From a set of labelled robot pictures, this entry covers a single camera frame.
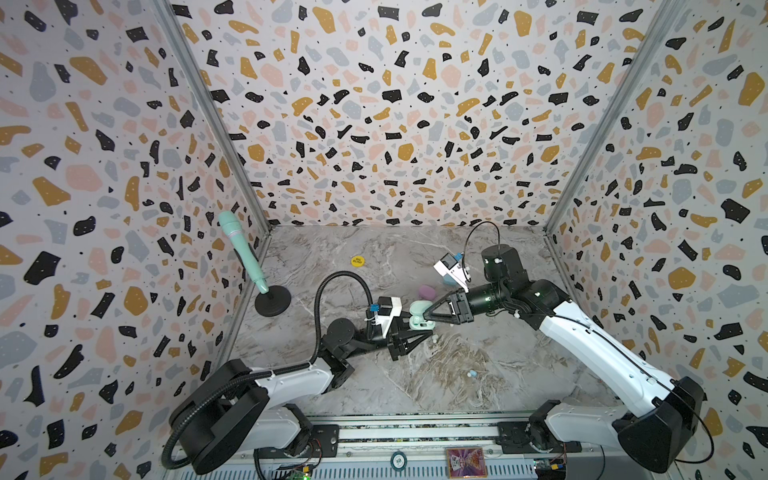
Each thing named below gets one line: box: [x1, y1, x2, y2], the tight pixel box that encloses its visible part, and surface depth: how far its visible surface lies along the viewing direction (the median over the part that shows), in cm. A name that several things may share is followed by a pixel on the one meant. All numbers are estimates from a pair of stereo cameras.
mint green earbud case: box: [409, 300, 435, 330], surface depth 68 cm
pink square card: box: [446, 447, 488, 478], surface depth 72 cm
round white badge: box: [390, 449, 408, 471], surface depth 73 cm
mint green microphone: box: [218, 210, 269, 294], surface depth 78 cm
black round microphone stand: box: [254, 285, 292, 317], surface depth 100 cm
